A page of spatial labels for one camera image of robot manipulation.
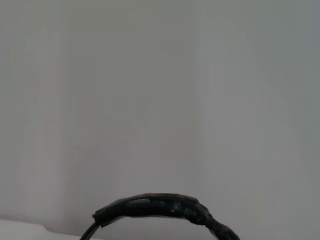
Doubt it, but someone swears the black round teapot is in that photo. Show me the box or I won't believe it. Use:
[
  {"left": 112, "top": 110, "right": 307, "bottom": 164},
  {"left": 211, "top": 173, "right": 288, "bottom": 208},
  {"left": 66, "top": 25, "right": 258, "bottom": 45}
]
[{"left": 82, "top": 192, "right": 241, "bottom": 240}]

